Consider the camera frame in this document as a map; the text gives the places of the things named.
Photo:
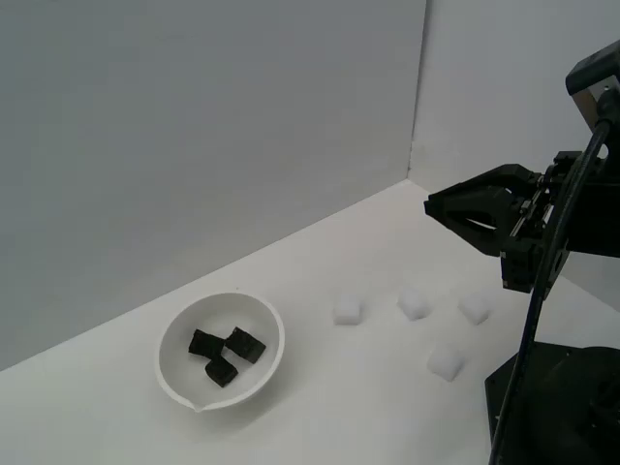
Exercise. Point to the white foam cube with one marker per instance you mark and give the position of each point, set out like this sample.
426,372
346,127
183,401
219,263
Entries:
474,309
349,310
415,305
446,364

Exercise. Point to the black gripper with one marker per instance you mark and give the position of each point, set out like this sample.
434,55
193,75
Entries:
591,218

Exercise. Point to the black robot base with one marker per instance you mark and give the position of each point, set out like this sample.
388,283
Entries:
567,412

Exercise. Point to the white bowl with spout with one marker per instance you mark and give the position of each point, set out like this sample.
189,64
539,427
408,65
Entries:
179,358

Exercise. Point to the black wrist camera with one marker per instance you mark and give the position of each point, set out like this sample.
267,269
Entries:
588,77

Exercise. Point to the black foam cube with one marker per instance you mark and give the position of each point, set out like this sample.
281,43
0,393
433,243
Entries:
206,342
246,345
223,373

